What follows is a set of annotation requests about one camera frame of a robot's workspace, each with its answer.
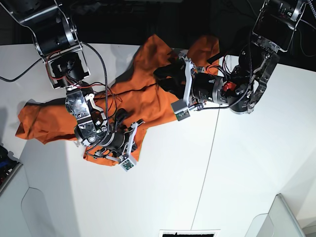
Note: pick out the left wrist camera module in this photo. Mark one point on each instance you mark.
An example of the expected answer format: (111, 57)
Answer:
(180, 109)

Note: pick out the black and white marker card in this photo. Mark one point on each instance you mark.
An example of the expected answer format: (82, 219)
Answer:
(189, 233)

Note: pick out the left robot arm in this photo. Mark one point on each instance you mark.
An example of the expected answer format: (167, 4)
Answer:
(271, 35)

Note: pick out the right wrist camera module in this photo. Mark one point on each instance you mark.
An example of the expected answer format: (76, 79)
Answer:
(127, 162)

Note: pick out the orange t-shirt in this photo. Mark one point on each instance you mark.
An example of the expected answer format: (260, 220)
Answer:
(140, 94)

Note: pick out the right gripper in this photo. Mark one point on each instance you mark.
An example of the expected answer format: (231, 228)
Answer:
(118, 144)

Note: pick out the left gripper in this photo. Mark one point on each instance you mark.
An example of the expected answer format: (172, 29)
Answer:
(202, 84)

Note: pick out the clear plastic bin left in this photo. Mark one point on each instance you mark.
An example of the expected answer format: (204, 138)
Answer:
(23, 210)

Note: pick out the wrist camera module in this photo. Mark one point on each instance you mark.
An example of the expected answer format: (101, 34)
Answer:
(127, 162)
(180, 109)

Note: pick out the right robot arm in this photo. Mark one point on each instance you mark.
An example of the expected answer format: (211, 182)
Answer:
(55, 38)

